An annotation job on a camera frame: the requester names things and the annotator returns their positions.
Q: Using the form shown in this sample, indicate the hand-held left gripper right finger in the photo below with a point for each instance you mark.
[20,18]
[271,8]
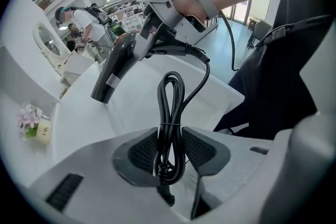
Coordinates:
[231,165]

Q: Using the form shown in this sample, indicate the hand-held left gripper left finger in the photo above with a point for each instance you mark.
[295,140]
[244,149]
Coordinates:
[99,181]

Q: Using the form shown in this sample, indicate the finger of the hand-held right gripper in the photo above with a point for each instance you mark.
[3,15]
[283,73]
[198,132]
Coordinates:
[147,42]

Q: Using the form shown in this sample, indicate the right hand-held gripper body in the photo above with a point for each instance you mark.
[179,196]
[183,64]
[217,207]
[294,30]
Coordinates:
[162,10]

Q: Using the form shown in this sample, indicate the black hair dryer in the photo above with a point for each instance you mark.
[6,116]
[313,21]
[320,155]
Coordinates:
[207,105]
[118,65]

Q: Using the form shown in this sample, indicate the white desk with drawers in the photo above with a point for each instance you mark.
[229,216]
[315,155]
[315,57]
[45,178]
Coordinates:
[78,118]

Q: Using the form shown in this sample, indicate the person's right hand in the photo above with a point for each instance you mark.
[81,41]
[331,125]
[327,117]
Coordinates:
[190,8]

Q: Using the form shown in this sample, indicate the pink flowers in cream pot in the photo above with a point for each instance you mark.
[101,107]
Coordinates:
[36,126]

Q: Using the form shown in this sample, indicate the white oval vanity mirror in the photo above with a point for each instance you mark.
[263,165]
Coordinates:
[50,42]

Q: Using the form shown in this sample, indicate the grey chair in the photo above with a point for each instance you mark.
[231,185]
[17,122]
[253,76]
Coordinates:
[260,31]

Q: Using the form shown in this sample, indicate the person's black clothing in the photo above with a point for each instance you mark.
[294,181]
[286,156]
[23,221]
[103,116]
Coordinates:
[275,73]

